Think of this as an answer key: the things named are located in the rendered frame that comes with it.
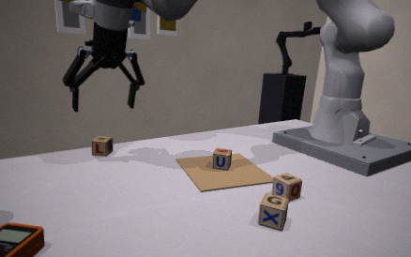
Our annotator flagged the tan square mat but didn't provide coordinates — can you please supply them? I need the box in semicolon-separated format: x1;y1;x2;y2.
175;154;273;192

